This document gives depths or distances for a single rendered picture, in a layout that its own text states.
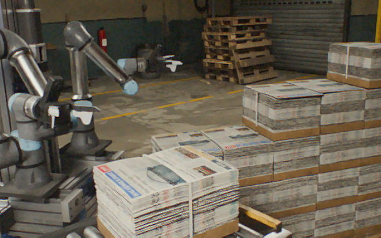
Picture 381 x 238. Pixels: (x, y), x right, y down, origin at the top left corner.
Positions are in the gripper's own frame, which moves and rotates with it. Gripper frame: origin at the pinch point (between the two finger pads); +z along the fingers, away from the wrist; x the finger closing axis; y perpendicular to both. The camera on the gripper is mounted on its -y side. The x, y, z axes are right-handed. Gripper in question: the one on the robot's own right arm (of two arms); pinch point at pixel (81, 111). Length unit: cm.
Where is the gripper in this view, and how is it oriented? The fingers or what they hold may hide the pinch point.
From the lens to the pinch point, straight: 123.0
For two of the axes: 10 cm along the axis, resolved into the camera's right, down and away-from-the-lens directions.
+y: -0.6, 9.9, 1.6
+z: 7.9, 1.5, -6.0
